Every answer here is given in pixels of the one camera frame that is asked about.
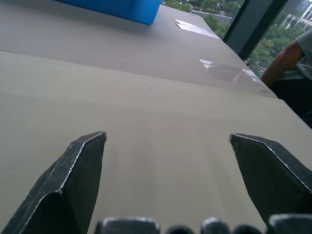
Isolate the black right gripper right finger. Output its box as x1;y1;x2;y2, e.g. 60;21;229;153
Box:
228;133;312;227

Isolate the clear plastic sheet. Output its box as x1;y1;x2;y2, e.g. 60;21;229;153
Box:
199;58;262;83

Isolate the seated person in grey shirt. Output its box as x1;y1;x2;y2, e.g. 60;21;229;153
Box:
260;31;312;129

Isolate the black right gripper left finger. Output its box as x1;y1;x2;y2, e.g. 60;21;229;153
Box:
1;131;108;234

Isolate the blue box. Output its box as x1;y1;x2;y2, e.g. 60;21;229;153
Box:
54;0;162;25

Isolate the dark window frame pillar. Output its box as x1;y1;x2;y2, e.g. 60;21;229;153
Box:
223;0;289;61

